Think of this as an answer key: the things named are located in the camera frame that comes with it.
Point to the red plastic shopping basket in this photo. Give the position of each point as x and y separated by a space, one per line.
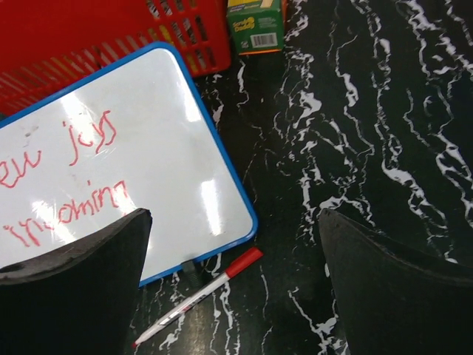
48 45

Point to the green yellow scrubber box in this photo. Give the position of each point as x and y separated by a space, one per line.
257 26

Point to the red capped marker pen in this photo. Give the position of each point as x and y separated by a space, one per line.
240 264

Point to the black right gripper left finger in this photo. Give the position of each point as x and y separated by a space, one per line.
77 299

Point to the blue framed whiteboard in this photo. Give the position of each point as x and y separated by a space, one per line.
135 134

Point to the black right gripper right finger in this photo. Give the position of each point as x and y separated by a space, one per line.
393 299

